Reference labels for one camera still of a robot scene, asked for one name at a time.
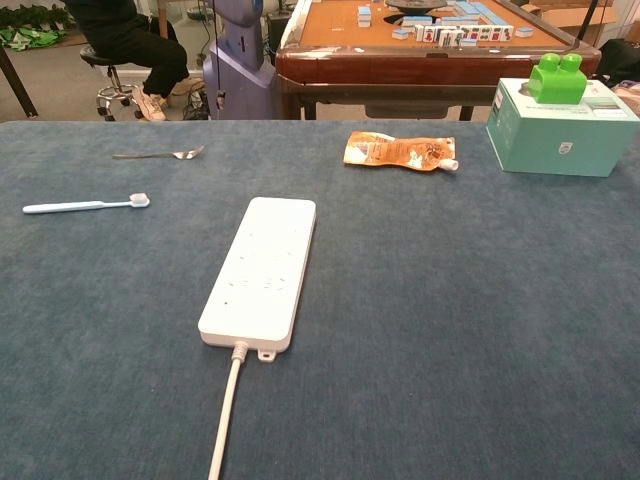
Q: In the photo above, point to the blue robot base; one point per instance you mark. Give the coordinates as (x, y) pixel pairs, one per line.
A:
(240, 85)

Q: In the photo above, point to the white power strip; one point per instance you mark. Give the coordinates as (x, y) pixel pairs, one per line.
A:
(265, 270)

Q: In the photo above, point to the orange spout pouch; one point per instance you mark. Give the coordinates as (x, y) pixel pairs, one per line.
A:
(395, 150)

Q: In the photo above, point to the blue table cloth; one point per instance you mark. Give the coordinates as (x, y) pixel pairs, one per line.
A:
(450, 300)

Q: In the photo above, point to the metal fork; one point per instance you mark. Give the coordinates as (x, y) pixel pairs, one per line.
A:
(187, 153)

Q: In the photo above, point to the brown mahjong table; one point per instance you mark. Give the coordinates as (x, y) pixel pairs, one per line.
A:
(400, 65)

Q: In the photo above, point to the blue backed mahjong tile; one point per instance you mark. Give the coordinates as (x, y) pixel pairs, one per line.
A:
(400, 34)
(469, 42)
(524, 32)

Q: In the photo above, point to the blue mahjong tile stack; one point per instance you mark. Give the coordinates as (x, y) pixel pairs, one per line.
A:
(364, 16)

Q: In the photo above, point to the white faced mahjong tile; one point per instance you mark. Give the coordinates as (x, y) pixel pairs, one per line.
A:
(457, 38)
(420, 33)
(445, 39)

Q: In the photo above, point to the teal cardboard box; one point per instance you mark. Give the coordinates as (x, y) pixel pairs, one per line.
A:
(555, 145)

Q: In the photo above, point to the light blue toothbrush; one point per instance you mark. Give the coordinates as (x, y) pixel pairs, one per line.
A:
(65, 207)

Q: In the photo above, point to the person in black trousers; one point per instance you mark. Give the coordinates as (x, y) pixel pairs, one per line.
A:
(125, 40)

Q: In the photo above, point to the green toy block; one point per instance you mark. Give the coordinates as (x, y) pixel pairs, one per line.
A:
(555, 85)

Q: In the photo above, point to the black swivel stool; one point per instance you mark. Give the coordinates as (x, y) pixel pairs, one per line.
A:
(97, 57)

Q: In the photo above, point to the black slanted pole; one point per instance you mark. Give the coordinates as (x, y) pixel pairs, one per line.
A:
(20, 85)

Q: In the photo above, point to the black bag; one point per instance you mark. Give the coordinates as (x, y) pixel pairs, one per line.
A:
(620, 60)

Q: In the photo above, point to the green leafy pile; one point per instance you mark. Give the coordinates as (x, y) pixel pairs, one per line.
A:
(30, 35)

